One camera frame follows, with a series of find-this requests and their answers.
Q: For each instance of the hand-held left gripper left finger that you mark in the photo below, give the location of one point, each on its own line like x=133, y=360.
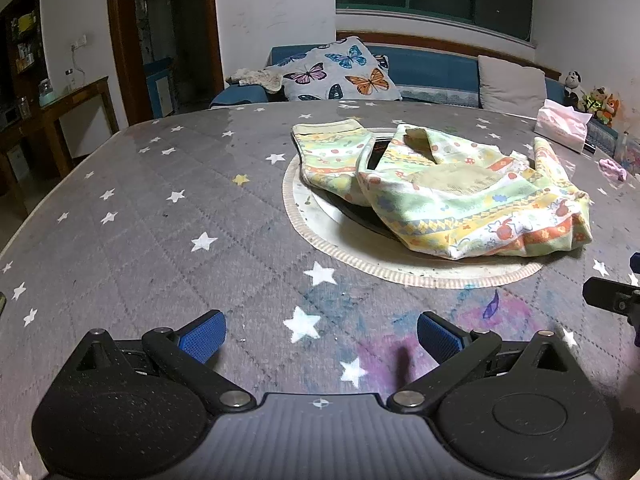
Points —
x=202, y=336

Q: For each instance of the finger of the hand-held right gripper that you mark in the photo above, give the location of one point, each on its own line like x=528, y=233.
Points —
x=607, y=296
x=635, y=261

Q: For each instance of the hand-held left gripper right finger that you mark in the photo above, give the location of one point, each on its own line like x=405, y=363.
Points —
x=439, y=336

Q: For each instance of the pastel cartoon print garment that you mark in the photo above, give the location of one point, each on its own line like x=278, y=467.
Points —
x=450, y=200

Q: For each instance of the small pink cloth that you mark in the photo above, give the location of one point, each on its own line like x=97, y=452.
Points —
x=614, y=169

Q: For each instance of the grey star quilted table cover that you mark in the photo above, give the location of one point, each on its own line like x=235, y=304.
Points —
x=150, y=240

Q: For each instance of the orange plush toy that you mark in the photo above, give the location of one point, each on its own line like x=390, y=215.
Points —
x=611, y=107

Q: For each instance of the pink tissue pack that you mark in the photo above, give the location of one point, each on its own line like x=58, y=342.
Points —
x=560, y=125

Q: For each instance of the round white woven-edge mat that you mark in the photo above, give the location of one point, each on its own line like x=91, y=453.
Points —
x=320, y=220

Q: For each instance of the plush toy in yellow vest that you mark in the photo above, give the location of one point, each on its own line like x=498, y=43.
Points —
x=594, y=101

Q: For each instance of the panda plush toy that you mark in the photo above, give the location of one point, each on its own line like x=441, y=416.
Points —
x=573, y=82

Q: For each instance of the beige pillow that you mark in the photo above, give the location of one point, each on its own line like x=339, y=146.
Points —
x=510, y=85

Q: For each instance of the blue cabinet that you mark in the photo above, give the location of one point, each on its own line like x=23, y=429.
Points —
x=159, y=87

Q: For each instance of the crumpled cream cloth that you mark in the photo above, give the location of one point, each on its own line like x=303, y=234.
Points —
x=255, y=78

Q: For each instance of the blue sofa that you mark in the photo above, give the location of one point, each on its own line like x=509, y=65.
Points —
x=435, y=72

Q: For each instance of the wooden side desk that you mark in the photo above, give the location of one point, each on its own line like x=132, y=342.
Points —
x=75, y=97

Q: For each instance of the butterfly print pillow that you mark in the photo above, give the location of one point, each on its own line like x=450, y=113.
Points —
x=340, y=75

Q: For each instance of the green base bottle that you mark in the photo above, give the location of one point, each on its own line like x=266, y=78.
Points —
x=45, y=92

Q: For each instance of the clear lidded jar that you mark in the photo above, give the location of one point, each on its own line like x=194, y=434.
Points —
x=22, y=107

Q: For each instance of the dark wooden shelf cabinet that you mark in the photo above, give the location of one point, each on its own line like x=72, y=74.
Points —
x=27, y=60

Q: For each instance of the brown door frame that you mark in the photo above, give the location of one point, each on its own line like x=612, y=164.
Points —
x=116, y=60

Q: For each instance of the white wall socket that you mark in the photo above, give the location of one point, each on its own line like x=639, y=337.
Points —
x=80, y=40

